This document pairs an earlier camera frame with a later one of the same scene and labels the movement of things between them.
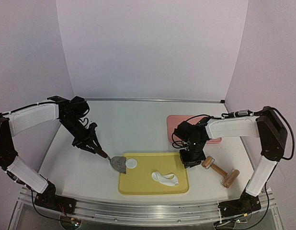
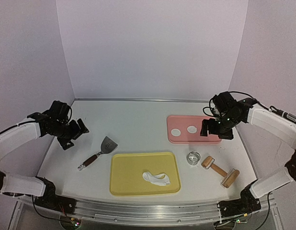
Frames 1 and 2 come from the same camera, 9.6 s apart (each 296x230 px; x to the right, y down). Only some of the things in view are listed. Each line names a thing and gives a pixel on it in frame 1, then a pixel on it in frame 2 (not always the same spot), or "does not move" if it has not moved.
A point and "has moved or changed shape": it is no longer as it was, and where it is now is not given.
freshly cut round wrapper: x=131 y=163 has moved or changed shape
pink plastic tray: x=173 y=120 does not move
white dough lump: x=169 y=179 to x=160 y=179
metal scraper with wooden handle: x=119 y=163 to x=107 y=145
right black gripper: x=192 y=159 to x=210 y=128
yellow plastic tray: x=138 y=181 has moved or changed shape
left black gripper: x=85 y=141 to x=74 y=131
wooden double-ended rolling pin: x=230 y=178 does not move
